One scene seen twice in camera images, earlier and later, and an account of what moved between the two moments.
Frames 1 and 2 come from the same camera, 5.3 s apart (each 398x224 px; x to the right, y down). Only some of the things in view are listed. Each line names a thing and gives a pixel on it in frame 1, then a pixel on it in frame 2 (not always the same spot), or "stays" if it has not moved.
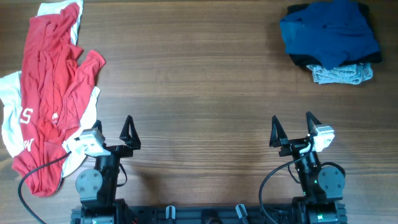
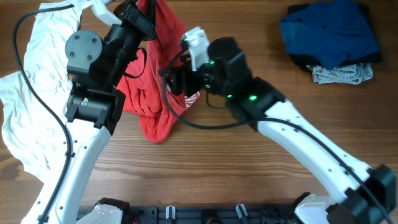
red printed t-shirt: [58, 84] -> [145, 94]
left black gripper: [116, 149] -> [138, 20]
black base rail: [208, 214] stays
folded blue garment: [334, 32] stays
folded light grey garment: [349, 74] stays
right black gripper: [294, 145] -> [173, 82]
